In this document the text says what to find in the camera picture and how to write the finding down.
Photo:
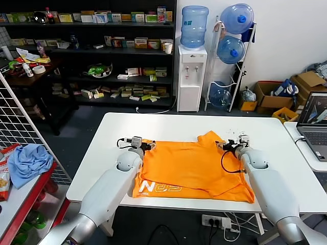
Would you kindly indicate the white paper roll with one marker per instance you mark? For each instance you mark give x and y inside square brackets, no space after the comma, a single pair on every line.
[6,52]

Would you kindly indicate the blue shopping bag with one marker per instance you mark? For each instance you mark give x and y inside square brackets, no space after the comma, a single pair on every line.
[281,88]

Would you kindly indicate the blue drink bottle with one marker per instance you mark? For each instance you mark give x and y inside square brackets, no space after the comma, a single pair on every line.
[74,42]

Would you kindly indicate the glossy black bowl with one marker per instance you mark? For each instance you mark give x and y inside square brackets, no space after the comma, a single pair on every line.
[40,18]

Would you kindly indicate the small white bottle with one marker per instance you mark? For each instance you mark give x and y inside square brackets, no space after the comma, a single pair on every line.
[29,71]

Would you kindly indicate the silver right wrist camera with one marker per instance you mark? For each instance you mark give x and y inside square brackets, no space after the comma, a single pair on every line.
[242,140]

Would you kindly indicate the blue jug with label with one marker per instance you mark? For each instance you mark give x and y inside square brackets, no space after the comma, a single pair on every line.
[194,27]

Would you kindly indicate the black shelf unit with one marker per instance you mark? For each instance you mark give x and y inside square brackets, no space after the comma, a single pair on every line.
[127,6]

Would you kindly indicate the grey laptop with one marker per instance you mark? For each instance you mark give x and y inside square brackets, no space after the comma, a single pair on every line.
[314,137]

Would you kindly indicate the red white snack packet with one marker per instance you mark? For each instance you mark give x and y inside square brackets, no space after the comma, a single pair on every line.
[10,151]

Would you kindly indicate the beige tape roll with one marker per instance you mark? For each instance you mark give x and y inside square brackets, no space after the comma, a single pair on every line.
[38,70]

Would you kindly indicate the pink white carton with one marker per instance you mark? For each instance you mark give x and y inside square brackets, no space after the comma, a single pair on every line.
[161,14]

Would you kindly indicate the closed cardboard box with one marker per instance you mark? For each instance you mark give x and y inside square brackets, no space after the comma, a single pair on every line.
[309,78]

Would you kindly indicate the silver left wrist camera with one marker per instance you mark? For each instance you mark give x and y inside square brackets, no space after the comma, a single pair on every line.
[135,141]

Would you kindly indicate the yellow papers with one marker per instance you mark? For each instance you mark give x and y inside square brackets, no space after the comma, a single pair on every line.
[33,57]

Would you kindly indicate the red framed cart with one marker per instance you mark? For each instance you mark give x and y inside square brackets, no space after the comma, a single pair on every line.
[38,189]

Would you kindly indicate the small yellow box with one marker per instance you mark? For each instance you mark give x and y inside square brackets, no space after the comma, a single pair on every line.
[247,106]

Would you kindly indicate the flat white box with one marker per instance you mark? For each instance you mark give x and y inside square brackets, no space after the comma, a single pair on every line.
[123,76]

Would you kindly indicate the yellow plastic crate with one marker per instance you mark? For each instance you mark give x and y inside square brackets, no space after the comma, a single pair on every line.
[278,113]

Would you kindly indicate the cola bottle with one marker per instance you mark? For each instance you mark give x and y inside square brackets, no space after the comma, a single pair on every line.
[50,17]

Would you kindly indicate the grey cloth pile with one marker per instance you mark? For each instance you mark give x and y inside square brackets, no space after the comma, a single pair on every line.
[319,68]

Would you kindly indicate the white metal jug rack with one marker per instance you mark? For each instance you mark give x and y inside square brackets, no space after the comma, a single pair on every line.
[211,63]

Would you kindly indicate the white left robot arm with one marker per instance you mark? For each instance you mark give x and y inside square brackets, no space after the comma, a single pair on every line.
[107,183]

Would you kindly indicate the blue capped water jug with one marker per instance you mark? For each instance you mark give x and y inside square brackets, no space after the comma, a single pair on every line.
[230,50]
[235,17]

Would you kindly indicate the orange white medicine box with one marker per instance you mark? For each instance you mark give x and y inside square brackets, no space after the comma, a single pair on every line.
[141,43]

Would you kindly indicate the yellow medicine box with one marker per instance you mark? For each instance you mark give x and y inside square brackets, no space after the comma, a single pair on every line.
[66,18]

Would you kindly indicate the dark side table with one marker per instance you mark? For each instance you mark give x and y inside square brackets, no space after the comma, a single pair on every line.
[23,81]

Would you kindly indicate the white paper cup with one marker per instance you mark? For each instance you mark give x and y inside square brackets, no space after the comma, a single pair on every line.
[168,48]

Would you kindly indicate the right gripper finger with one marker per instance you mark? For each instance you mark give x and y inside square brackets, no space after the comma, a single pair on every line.
[221,147]
[220,143]

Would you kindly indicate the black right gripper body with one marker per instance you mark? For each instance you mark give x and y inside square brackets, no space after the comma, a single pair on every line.
[231,146]

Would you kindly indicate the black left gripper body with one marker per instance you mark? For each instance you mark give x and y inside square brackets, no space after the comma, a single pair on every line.
[146,146]

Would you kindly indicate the green plastic bottle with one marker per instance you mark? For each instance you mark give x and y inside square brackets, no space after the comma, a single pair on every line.
[35,220]

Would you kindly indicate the white red medicine box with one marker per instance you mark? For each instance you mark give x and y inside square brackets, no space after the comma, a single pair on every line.
[134,72]

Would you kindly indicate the blue white medicine box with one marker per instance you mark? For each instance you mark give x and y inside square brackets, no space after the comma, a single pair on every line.
[100,18]

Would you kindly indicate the purple drink bottle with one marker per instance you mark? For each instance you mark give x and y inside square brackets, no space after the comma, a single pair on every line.
[42,50]

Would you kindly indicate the white power strip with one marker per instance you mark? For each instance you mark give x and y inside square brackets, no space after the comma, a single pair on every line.
[212,220]

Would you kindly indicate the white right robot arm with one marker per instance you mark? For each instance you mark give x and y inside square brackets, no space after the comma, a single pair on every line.
[270,189]

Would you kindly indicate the orange t-shirt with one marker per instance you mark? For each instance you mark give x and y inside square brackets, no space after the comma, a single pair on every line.
[184,168]

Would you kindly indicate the crumpled light blue cloth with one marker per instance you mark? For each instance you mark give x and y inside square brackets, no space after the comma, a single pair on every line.
[28,162]

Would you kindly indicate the open cardboard box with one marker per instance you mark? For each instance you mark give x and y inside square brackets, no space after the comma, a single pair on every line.
[276,101]

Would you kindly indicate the large white table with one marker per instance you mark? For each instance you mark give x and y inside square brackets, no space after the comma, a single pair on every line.
[178,125]

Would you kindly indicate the small white table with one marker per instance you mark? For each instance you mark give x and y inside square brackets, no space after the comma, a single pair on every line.
[293,132]

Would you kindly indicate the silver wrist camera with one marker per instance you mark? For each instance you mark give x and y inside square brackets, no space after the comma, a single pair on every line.
[135,141]
[242,140]

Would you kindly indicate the clear plastic bag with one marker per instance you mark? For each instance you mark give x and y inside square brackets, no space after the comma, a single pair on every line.
[249,96]

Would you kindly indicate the orange chips bag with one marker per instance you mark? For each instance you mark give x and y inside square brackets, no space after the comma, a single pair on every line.
[3,180]

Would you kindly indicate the white water dispenser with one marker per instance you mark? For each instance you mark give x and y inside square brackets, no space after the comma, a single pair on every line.
[189,96]

